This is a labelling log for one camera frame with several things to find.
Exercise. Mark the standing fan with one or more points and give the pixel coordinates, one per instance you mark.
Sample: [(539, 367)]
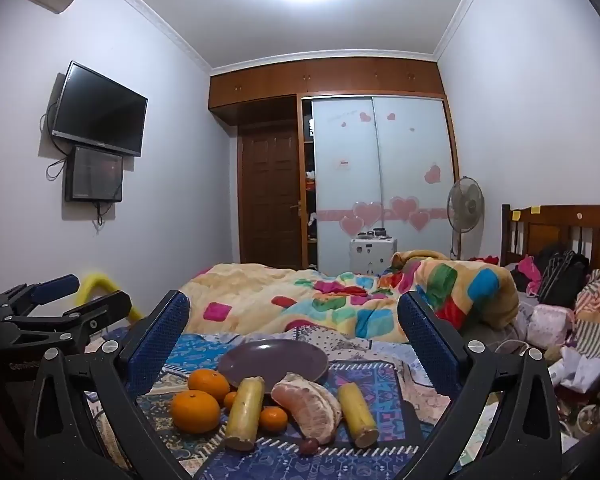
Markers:
[(465, 205)]

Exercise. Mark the purple plate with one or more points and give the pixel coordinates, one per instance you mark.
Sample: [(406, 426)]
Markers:
[(275, 360)]

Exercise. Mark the white box appliance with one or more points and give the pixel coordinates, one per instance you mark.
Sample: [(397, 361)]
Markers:
[(372, 255)]

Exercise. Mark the wooden wardrobe with sliding doors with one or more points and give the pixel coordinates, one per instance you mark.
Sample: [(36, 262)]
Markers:
[(345, 130)]

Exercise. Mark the small black monitor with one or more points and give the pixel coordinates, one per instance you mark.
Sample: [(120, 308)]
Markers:
[(94, 175)]

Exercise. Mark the wooden bed headboard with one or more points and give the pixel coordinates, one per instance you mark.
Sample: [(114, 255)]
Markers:
[(555, 225)]

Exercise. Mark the pale yellow root vegetable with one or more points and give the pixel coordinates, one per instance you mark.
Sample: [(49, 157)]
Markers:
[(245, 410)]

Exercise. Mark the yellow foam tube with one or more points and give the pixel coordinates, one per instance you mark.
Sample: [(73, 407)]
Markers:
[(92, 285)]

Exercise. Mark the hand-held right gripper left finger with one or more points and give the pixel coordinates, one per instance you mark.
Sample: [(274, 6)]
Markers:
[(154, 347)]

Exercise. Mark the blue patterned cloth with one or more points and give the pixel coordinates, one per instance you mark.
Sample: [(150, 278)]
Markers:
[(390, 410)]

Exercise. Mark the small red fruit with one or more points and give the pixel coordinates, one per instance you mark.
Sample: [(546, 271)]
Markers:
[(308, 446)]

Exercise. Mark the black wall television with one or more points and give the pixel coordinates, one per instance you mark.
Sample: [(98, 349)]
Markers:
[(99, 110)]

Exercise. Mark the orange with sticker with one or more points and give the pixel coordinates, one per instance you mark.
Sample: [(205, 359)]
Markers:
[(207, 382)]

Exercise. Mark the colourful patchwork quilt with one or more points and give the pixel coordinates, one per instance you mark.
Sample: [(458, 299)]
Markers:
[(260, 290)]

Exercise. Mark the brown wooden door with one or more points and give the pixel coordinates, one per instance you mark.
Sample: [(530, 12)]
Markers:
[(267, 195)]

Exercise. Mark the striped bag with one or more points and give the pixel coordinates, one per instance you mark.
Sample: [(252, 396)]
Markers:
[(597, 310)]

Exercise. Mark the pink patterned bag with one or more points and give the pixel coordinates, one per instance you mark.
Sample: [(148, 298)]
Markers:
[(550, 322)]

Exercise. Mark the black bag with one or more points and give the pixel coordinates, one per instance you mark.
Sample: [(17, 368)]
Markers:
[(562, 275)]

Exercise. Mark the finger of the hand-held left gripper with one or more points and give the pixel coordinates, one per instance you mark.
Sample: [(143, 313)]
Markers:
[(54, 287), (99, 310)]

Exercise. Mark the large orange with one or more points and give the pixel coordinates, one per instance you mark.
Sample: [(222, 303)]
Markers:
[(194, 412)]

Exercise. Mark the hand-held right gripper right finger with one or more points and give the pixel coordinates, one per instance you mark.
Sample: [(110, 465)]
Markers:
[(427, 347)]

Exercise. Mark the small mandarin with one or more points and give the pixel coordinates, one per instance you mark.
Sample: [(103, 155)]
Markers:
[(274, 419), (229, 400)]

